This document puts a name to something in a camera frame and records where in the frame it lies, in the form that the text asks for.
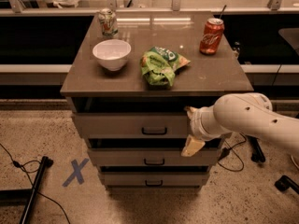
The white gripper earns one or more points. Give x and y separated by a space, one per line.
195 124

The grey top drawer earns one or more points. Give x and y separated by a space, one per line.
132 125

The grey drawer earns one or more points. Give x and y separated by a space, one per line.
132 125
153 179
151 157

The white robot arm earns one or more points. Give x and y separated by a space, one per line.
247 113

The grey drawer cabinet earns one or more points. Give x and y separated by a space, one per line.
91 88

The grey middle drawer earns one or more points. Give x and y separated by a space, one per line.
151 157

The grey bottom drawer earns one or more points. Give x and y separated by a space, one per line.
153 179

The green chip bag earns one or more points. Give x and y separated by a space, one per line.
159 66

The black stand leg right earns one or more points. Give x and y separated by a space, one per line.
257 153

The black stand leg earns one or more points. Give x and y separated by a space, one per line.
257 153
26 197

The red soda can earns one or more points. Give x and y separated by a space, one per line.
212 35

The black caster leg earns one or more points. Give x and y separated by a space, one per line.
285 182

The white bowl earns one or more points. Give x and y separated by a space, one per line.
112 54

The blue tape cross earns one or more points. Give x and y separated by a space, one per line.
76 174

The green white soda can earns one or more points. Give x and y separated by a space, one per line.
108 22

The black stand leg left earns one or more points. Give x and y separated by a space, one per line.
26 197

